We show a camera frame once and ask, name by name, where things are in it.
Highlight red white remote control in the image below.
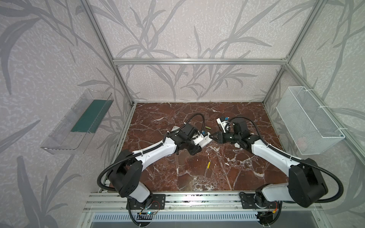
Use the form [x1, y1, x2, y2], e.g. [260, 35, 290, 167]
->
[193, 133, 213, 148]

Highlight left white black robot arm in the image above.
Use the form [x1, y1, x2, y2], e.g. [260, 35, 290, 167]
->
[97, 123, 209, 204]

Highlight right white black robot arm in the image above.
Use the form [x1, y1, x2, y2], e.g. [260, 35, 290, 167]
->
[210, 116, 344, 208]

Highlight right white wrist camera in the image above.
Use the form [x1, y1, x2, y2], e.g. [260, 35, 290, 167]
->
[216, 117, 231, 133]

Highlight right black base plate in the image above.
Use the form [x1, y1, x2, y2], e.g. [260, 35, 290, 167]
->
[239, 192, 278, 211]

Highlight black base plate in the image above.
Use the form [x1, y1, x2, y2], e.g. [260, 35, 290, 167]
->
[126, 194, 166, 210]
[239, 192, 278, 211]

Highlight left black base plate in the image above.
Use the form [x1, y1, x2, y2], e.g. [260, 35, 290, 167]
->
[126, 194, 166, 210]

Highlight white wire mesh basket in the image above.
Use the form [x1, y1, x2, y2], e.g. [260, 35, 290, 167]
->
[276, 86, 345, 155]

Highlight aluminium frame crossbar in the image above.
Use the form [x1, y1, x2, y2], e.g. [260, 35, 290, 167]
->
[113, 58, 286, 66]

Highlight aluminium front rail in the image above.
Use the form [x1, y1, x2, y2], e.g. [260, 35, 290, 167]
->
[82, 191, 323, 213]

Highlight clear plastic wall shelf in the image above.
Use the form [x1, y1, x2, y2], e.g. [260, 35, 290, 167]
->
[40, 89, 114, 155]

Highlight right black cable conduit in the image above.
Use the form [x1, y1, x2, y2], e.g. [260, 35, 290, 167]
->
[228, 116, 344, 203]

